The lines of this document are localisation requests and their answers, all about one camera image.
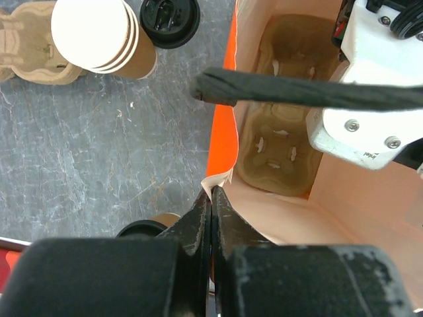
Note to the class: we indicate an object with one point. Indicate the stack of black lids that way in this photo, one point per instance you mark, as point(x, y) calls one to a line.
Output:
point(170, 24)

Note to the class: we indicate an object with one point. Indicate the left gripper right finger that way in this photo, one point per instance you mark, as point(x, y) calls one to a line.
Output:
point(255, 277)

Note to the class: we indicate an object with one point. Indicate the brown cardboard cup carrier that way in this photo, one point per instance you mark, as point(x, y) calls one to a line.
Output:
point(274, 151)

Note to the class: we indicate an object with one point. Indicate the black coffee cup lid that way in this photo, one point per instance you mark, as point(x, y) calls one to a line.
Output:
point(143, 229)

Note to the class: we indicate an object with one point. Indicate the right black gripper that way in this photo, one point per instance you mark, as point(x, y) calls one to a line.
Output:
point(406, 24)

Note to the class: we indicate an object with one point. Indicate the stack of paper cups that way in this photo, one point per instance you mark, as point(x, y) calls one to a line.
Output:
point(103, 37)

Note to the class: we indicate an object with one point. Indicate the brown paper coffee cup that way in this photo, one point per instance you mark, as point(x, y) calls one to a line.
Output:
point(165, 219)

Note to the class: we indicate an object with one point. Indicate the lower brown cup carrier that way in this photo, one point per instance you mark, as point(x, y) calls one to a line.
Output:
point(28, 50)

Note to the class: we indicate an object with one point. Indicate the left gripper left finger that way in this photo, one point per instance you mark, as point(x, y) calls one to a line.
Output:
point(167, 275)

